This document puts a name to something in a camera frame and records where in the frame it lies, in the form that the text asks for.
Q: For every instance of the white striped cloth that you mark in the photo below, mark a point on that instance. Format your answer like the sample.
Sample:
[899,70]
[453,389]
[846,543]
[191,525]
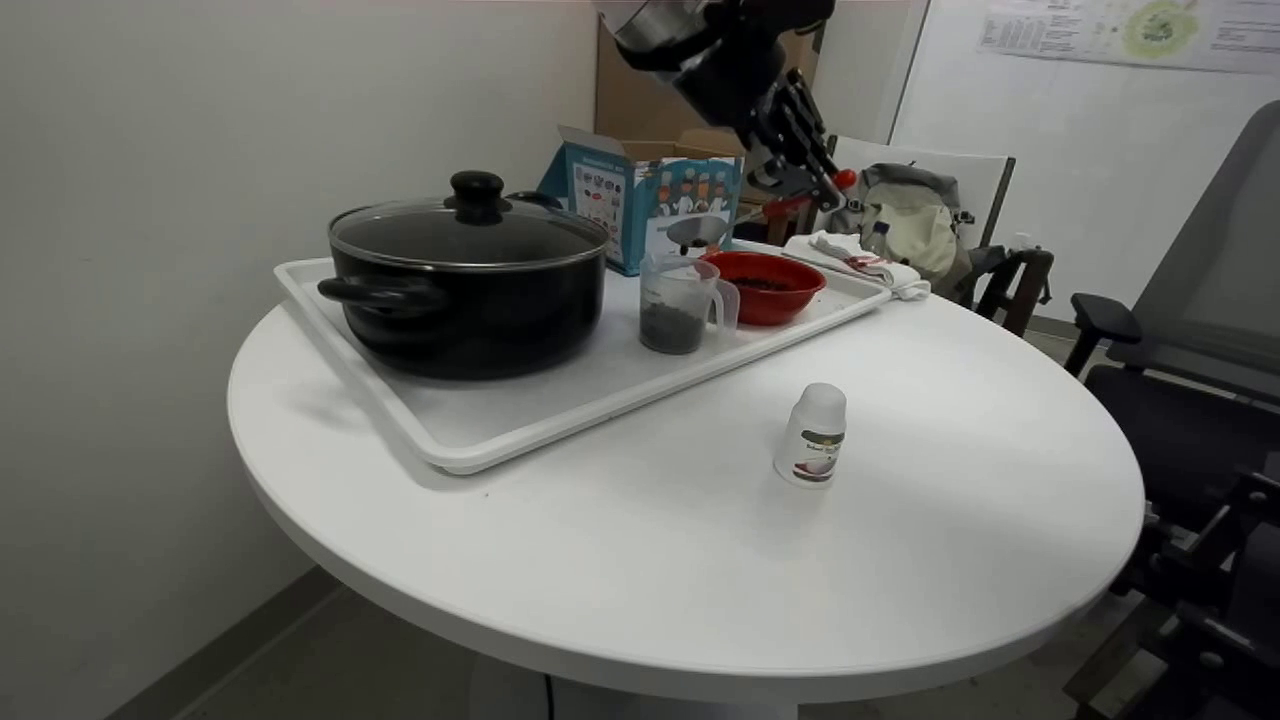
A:
[841,249]

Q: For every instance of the red plastic bowl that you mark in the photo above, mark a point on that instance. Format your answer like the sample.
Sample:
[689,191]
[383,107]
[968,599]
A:
[771,291]

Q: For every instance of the white plastic tray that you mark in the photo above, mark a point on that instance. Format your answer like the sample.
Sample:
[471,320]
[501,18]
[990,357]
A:
[477,427]

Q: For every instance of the small white pill bottle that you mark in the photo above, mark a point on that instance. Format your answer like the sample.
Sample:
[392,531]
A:
[813,437]

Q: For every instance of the red handled spoon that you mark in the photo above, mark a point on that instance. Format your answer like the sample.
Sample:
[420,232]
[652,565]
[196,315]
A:
[846,176]

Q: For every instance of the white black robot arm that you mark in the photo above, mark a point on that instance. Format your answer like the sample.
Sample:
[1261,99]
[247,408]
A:
[730,67]

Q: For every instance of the black cooking pot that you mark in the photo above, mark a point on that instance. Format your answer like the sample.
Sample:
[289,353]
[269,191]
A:
[471,326]

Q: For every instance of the beige bag on chair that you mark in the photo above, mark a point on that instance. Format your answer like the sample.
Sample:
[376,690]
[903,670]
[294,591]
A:
[915,216]

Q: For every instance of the clear measuring jug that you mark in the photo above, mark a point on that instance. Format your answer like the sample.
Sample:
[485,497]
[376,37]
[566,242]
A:
[683,302]

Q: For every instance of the dark wooden chair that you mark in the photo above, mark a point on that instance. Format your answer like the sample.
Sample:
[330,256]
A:
[1000,283]

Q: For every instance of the blue printed cardboard box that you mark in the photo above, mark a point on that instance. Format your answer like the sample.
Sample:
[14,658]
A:
[652,196]

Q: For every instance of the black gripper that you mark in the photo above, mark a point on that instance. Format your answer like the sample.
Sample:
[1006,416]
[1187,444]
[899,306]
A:
[740,82]

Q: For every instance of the wall poster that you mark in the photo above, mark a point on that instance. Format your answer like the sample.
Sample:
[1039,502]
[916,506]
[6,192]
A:
[1137,35]

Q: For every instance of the black glass pot lid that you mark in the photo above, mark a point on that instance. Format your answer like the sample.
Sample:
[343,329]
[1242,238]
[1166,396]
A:
[471,228]

